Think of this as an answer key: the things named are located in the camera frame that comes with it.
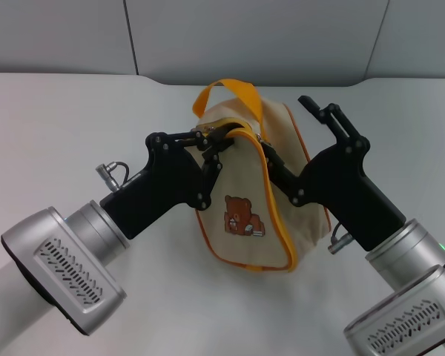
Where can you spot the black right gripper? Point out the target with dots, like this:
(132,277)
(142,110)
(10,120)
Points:
(341,185)

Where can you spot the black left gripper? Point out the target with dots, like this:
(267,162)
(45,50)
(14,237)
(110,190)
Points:
(159,185)

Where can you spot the beige orange bear food bag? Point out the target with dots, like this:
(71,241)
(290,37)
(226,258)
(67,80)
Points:
(241,178)

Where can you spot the silver metal zipper pull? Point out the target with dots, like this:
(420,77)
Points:
(259,138)

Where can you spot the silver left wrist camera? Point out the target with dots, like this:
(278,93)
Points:
(66,270)

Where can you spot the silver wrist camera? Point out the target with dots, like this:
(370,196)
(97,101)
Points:
(66,270)
(400,322)

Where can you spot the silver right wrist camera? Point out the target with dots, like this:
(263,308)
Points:
(400,322)

